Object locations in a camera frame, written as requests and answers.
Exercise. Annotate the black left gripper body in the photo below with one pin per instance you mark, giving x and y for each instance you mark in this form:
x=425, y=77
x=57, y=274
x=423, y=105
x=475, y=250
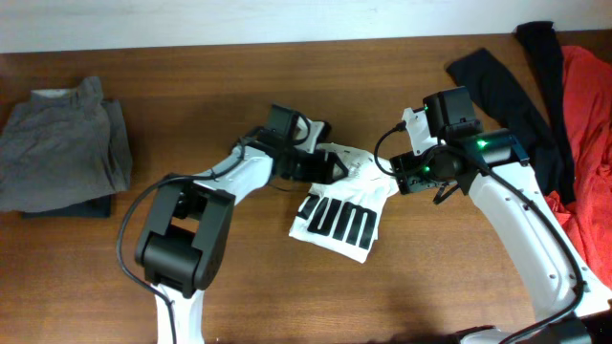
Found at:
x=307, y=163

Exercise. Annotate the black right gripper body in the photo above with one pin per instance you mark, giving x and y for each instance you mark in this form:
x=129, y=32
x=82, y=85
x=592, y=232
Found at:
x=429, y=175

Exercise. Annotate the white polo shirt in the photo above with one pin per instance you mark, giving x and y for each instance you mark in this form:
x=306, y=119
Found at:
x=344, y=216

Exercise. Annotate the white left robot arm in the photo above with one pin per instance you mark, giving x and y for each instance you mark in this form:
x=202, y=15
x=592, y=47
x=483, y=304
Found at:
x=183, y=241

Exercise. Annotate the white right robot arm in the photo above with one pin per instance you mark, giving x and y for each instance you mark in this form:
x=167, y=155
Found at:
x=570, y=303

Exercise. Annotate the black garment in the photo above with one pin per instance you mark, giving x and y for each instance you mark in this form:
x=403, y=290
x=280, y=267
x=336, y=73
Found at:
x=494, y=89

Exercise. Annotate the red garment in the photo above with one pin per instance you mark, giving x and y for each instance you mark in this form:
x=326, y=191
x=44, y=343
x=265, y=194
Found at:
x=587, y=118

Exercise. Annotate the grey folded garment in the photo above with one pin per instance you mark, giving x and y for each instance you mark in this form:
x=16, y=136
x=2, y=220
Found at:
x=65, y=153

